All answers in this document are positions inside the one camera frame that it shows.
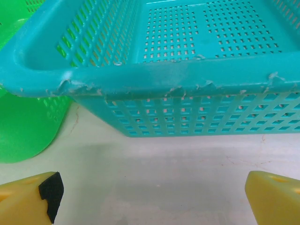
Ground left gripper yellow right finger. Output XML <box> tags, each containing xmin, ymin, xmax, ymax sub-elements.
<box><xmin>245</xmin><ymin>171</ymin><xmax>300</xmax><ymax>225</ymax></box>

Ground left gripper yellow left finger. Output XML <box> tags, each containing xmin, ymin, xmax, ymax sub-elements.
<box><xmin>0</xmin><ymin>171</ymin><xmax>64</xmax><ymax>225</ymax></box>

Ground green plastic basket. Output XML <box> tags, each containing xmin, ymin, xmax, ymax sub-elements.
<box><xmin>0</xmin><ymin>0</ymin><xmax>75</xmax><ymax>164</ymax></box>

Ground teal plastic basket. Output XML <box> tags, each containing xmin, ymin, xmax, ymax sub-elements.
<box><xmin>0</xmin><ymin>0</ymin><xmax>300</xmax><ymax>138</ymax></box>

